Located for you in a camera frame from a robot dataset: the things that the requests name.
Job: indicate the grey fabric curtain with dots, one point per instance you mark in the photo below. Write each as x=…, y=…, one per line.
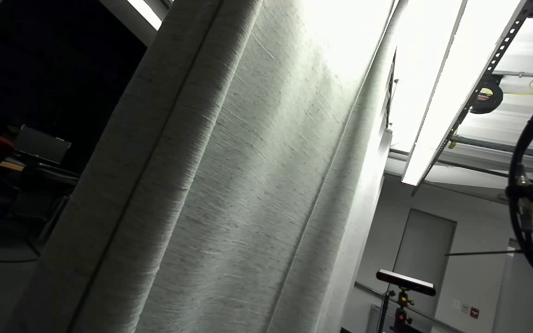
x=235, y=182

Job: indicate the grey door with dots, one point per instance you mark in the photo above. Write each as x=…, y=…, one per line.
x=422, y=254

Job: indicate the ceiling light panel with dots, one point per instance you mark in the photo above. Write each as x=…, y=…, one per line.
x=443, y=53

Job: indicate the black stereo camera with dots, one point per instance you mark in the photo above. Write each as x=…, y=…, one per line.
x=406, y=282

